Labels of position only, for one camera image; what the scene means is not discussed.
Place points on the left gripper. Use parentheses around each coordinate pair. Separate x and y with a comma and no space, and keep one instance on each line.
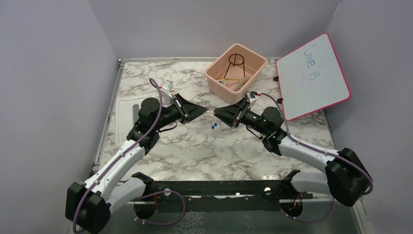
(187,110)

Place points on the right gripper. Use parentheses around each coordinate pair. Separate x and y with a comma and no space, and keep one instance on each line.
(229,114)

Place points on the amber rubber tubing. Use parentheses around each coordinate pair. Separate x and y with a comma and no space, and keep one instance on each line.
(233,83)

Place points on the white plastic lid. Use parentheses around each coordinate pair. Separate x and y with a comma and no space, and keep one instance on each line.
(126,114)

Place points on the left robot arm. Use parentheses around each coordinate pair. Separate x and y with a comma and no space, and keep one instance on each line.
(90,204)

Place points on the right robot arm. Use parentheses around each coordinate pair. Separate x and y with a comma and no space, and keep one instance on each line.
(341,173)

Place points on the pink plastic bin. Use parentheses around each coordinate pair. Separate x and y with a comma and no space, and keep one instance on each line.
(236,61)

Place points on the pink framed whiteboard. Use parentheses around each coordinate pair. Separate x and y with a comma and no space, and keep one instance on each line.
(311,78)

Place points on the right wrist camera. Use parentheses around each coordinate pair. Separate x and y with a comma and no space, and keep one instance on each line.
(253,96)

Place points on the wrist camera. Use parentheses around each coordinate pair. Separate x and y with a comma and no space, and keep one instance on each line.
(253,96)
(166,90)

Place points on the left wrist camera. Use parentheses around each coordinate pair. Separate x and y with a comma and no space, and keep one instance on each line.
(166,90)

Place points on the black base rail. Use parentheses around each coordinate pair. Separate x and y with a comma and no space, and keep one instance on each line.
(217,196)

